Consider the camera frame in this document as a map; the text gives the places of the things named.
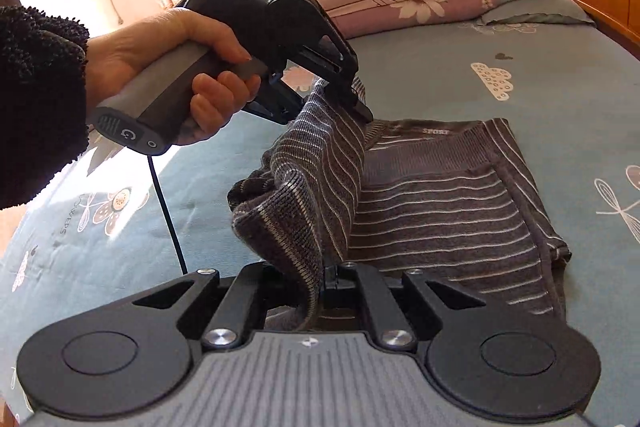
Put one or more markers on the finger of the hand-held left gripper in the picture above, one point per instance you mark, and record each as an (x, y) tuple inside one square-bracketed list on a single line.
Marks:
[(280, 102), (345, 72)]

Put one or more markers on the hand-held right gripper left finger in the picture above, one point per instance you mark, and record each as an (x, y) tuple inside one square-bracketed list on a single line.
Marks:
[(240, 302)]

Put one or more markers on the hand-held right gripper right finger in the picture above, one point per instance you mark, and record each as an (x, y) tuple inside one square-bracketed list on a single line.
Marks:
[(335, 283)]

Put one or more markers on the grey striped knit sweater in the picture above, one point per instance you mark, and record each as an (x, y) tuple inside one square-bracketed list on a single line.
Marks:
[(425, 217)]

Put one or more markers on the person's left forearm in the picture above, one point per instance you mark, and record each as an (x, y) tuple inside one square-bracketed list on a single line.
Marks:
[(35, 107)]

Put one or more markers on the person's left hand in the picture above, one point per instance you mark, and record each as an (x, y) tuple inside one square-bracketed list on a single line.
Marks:
[(150, 39)]

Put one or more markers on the flat grey-blue pillow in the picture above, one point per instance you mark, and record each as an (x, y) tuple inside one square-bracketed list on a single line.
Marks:
[(540, 12)]

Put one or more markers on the blue floral bed sheet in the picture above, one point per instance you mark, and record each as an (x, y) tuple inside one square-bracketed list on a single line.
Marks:
[(550, 107)]

